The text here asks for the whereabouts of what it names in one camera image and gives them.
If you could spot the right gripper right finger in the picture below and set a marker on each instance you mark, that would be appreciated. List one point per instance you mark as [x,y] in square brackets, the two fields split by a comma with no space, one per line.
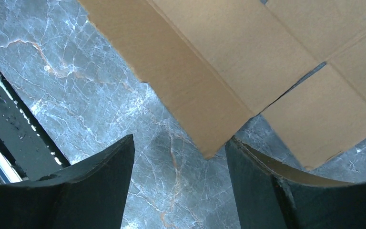
[272,195]

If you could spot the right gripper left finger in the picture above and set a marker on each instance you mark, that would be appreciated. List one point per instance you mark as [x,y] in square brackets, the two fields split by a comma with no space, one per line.
[90,194]

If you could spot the cardboard box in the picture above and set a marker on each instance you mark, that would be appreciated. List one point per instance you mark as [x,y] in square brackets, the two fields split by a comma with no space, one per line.
[215,64]

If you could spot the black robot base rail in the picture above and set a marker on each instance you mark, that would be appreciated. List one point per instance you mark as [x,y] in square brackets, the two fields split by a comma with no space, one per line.
[26,150]

